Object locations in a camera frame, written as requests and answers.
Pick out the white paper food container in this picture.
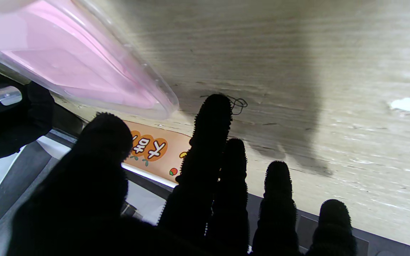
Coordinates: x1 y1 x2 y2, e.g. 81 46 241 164
121 120 195 189

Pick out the white paper scrap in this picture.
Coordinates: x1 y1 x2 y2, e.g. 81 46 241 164
390 97 410 113

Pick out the clear plastic lid pink sheet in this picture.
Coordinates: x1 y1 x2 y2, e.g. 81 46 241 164
0 0 180 119

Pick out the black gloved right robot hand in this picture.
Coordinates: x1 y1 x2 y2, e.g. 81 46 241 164
0 66 55 166

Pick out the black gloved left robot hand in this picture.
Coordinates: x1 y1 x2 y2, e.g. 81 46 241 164
7 93 357 256

